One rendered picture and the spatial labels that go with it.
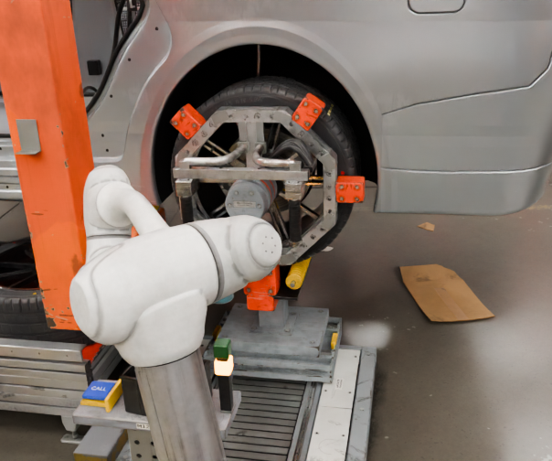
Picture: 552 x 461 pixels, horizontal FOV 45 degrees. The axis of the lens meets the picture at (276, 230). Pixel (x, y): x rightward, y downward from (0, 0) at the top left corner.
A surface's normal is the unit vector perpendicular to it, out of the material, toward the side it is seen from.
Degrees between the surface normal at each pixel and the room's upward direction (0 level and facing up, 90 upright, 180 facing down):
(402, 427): 0
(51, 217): 90
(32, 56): 90
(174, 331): 80
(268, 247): 67
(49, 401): 90
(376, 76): 90
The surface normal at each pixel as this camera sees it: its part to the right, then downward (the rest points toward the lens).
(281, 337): -0.04, -0.92
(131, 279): 0.25, -0.36
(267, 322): -0.19, 0.38
